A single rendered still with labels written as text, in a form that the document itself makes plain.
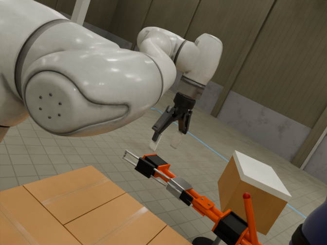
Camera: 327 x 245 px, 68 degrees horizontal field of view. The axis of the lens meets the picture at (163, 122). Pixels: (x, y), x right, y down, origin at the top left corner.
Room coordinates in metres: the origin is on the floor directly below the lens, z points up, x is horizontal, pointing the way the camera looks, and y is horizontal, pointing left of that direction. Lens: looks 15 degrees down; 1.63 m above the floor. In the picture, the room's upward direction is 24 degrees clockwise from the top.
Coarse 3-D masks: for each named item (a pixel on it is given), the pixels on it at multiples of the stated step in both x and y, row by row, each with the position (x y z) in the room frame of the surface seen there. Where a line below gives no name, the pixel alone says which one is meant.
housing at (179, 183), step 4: (180, 176) 0.84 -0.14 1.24; (172, 180) 0.78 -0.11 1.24; (176, 180) 0.79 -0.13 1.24; (180, 180) 0.80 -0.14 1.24; (184, 180) 0.82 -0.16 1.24; (172, 184) 0.78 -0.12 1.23; (176, 184) 0.77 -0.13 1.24; (180, 184) 0.78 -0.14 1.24; (184, 184) 0.79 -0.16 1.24; (188, 184) 0.80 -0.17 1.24; (168, 188) 0.78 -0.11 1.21; (172, 188) 0.77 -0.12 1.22; (180, 188) 0.76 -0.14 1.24; (184, 188) 0.76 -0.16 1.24; (188, 188) 0.77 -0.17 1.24; (192, 188) 0.79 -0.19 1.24; (172, 192) 0.77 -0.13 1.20; (176, 192) 0.76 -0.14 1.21; (176, 196) 0.76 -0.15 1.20
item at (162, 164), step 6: (144, 156) 0.86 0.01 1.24; (150, 156) 0.88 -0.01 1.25; (156, 156) 0.90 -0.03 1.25; (150, 162) 0.84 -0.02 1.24; (156, 162) 0.84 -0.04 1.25; (162, 162) 0.87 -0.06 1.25; (156, 168) 0.82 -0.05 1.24; (162, 168) 0.84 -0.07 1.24; (168, 168) 0.88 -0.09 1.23; (156, 174) 0.82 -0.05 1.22
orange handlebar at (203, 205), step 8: (160, 176) 0.81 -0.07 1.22; (168, 176) 0.81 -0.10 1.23; (176, 176) 0.83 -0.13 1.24; (192, 192) 0.78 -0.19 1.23; (200, 200) 0.73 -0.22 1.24; (208, 200) 0.76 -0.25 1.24; (200, 208) 0.71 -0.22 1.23; (208, 208) 0.71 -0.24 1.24; (216, 208) 0.74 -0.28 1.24; (208, 216) 0.69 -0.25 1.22; (216, 216) 0.69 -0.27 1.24; (248, 240) 0.66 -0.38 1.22
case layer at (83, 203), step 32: (0, 192) 1.16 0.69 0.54; (32, 192) 1.26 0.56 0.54; (64, 192) 1.38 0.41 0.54; (96, 192) 1.52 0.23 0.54; (0, 224) 0.97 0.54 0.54; (32, 224) 1.05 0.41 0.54; (64, 224) 1.14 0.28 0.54; (96, 224) 1.24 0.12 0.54; (128, 224) 1.35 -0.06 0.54; (160, 224) 1.49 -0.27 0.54
